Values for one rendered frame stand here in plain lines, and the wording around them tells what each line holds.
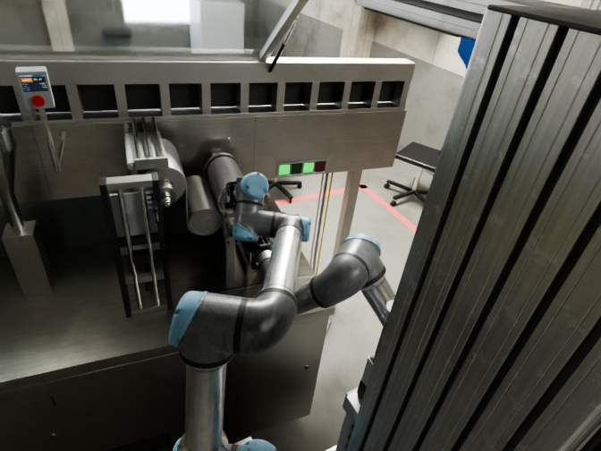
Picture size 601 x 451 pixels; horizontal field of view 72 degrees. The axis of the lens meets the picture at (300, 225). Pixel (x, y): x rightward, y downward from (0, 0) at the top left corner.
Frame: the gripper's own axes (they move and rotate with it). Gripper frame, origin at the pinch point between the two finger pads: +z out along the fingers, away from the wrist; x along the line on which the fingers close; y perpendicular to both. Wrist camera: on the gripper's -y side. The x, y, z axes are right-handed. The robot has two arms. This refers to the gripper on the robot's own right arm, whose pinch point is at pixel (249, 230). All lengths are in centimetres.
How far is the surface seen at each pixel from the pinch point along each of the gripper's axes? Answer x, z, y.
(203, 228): 18.7, -2.4, 5.6
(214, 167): 10.6, 16.4, 20.4
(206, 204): 17.0, 0.0, 14.5
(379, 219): -163, 133, -109
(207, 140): 10.7, 30.0, 25.7
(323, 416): -36, -27, -109
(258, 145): -11.1, 30.0, 22.2
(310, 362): -21, -29, -55
